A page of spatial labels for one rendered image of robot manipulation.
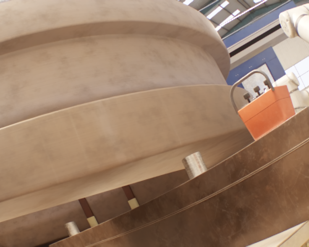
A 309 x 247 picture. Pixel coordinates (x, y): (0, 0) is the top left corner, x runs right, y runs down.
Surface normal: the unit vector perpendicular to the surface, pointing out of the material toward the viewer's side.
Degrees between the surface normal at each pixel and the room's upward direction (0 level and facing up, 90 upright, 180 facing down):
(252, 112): 97
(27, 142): 90
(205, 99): 90
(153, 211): 90
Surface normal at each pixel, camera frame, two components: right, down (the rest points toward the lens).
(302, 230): 0.53, -0.43
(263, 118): -0.64, 0.25
